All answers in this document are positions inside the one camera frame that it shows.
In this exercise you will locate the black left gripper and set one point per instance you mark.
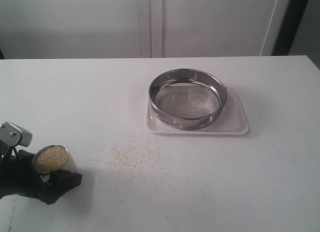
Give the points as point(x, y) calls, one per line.
point(19, 177)

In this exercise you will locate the stainless steel cup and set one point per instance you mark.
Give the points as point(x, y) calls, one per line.
point(69, 165)

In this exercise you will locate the round steel mesh sieve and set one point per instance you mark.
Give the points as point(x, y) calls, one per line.
point(187, 99)

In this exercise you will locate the white cabinet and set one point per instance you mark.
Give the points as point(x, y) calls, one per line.
point(138, 28)

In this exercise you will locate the white plastic tray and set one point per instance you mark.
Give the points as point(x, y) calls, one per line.
point(232, 121)

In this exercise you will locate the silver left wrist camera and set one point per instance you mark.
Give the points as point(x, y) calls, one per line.
point(12, 135)

